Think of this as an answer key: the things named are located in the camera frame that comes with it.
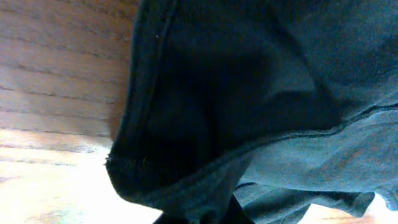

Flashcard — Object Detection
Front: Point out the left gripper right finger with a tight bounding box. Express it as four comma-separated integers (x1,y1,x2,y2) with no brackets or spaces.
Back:
218,195,254,224

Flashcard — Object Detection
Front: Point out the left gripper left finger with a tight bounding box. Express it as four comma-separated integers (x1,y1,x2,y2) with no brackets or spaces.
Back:
153,213,187,224

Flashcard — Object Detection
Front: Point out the black t-shirt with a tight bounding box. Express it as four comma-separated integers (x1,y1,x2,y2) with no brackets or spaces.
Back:
106,0,397,223

